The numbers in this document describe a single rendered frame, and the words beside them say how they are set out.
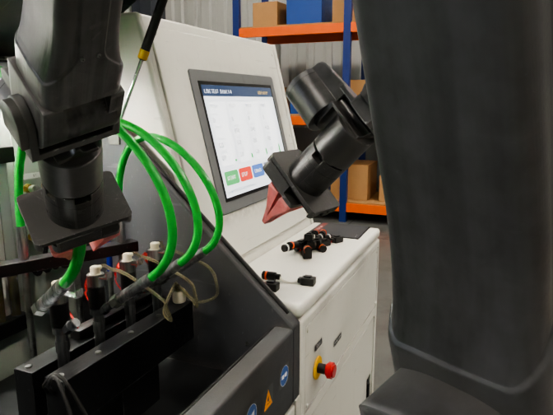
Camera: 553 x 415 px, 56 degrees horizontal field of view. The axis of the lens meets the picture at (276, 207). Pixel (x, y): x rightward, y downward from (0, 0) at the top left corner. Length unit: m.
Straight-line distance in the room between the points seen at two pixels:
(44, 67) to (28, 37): 0.02
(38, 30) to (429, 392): 0.32
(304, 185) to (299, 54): 6.94
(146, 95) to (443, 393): 1.02
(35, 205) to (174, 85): 0.64
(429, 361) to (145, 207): 0.97
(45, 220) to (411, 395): 0.47
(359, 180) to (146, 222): 5.15
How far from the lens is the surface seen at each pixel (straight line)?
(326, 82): 0.68
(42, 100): 0.42
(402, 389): 0.18
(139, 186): 1.12
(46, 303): 0.75
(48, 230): 0.58
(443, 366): 0.18
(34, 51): 0.41
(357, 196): 6.19
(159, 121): 1.12
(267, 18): 6.59
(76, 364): 0.89
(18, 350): 1.23
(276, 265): 1.29
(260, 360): 0.91
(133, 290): 0.86
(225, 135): 1.30
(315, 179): 0.67
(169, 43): 1.22
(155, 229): 1.11
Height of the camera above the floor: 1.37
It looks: 11 degrees down
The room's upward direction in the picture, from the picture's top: straight up
